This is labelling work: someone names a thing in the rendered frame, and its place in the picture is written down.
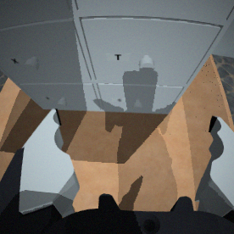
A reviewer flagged white chest of drawers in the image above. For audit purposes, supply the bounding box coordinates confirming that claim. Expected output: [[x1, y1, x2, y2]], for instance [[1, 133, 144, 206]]
[[0, 0, 234, 114]]

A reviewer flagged grey drawer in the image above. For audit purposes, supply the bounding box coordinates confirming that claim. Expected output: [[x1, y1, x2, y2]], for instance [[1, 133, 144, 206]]
[[19, 83, 101, 110], [76, 0, 234, 20], [0, 0, 70, 23], [81, 16, 220, 85], [0, 18, 92, 82], [98, 83, 183, 113]]

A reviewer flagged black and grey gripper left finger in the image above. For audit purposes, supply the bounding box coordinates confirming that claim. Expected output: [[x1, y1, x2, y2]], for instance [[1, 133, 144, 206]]
[[0, 109, 80, 234]]

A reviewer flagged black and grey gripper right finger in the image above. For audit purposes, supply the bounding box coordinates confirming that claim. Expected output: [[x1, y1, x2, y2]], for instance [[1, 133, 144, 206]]
[[195, 116, 234, 223]]

